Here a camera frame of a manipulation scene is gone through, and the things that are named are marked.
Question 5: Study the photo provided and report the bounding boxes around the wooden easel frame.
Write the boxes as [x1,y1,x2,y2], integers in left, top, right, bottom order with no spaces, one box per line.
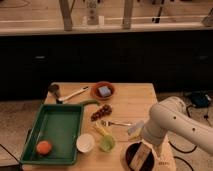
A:
[59,0,133,31]

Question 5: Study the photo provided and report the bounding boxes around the green plastic tray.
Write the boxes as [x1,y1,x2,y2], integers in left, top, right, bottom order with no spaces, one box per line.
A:
[20,104,84,165]

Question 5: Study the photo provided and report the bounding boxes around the black cable on floor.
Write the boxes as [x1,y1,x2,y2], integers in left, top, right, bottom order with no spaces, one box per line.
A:
[168,99,213,171]

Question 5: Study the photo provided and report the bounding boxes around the yellow white eraser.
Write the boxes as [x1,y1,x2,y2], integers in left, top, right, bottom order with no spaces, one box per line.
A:
[127,121,144,139]

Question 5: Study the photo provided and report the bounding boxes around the wooden board in bowl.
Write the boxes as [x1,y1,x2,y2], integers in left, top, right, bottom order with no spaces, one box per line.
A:
[129,143,152,171]

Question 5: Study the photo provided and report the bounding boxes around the orange bowl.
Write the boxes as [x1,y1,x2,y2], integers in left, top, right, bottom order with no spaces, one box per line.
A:
[90,81,115,101]

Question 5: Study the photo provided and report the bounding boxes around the yellow corn toy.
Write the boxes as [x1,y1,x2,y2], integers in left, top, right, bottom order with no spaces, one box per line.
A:
[95,122,110,136]

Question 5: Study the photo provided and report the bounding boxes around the green bean toy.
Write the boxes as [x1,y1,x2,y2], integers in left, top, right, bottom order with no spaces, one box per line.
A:
[79,99,100,106]

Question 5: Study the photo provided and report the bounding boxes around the dark purple bowl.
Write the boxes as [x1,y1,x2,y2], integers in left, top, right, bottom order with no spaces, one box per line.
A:
[120,143,154,171]

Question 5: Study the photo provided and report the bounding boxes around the green small cup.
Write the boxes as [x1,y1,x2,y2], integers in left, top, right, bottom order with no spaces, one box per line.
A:
[99,135,115,152]

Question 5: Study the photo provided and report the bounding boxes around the blue sponge block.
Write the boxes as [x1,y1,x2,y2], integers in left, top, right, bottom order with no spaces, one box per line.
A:
[98,86,111,98]

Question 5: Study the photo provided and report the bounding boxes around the silver fork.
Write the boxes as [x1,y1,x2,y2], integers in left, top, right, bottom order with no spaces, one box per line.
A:
[100,120,132,126]

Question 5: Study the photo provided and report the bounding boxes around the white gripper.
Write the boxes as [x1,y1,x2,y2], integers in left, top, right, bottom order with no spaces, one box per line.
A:
[140,120,166,157]

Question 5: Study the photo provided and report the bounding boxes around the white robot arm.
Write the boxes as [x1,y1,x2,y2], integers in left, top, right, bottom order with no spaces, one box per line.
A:
[141,96,213,155]

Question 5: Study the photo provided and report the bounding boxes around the white small cup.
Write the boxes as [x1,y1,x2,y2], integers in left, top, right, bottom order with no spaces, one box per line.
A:
[76,133,95,153]

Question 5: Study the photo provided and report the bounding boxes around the purple grapes toy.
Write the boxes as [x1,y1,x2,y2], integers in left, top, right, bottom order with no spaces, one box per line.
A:
[91,104,112,121]

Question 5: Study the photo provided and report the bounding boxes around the orange ball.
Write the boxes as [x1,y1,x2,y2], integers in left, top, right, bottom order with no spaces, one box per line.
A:
[36,140,52,155]

